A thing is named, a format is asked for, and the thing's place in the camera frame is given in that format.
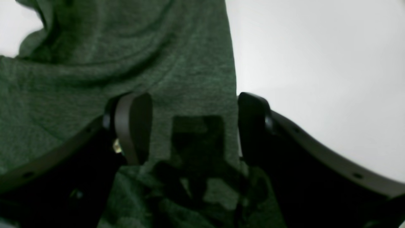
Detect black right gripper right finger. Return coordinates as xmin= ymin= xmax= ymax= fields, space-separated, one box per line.
xmin=238 ymin=92 xmax=404 ymax=228

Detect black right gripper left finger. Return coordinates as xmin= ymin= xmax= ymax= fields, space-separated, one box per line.
xmin=1 ymin=92 xmax=153 ymax=228

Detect green long sleeve shirt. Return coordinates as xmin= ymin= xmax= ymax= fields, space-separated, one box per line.
xmin=1 ymin=0 xmax=286 ymax=228

